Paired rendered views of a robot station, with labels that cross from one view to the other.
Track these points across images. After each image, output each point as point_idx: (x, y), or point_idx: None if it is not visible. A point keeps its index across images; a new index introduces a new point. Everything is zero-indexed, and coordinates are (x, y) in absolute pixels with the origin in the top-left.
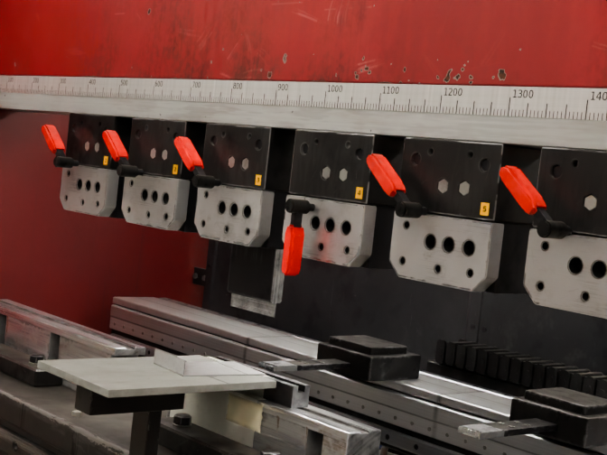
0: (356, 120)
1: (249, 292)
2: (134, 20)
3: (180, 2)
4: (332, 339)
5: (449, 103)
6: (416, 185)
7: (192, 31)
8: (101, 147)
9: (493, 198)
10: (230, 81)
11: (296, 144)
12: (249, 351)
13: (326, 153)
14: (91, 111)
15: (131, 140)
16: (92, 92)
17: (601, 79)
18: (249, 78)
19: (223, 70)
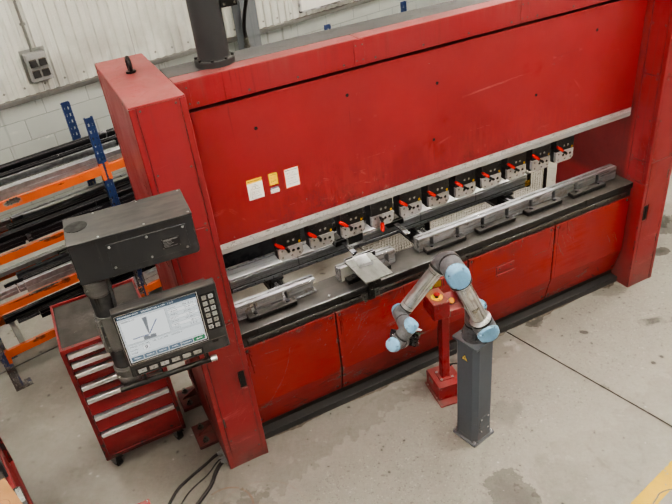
0: (386, 196)
1: (356, 241)
2: (300, 203)
3: (320, 192)
4: (337, 239)
5: (408, 185)
6: (404, 201)
7: (327, 197)
8: (296, 238)
9: (420, 196)
10: (345, 203)
11: (371, 207)
12: (300, 258)
13: (380, 205)
14: (286, 232)
15: (309, 231)
16: (285, 227)
17: (436, 171)
18: (352, 200)
19: (342, 202)
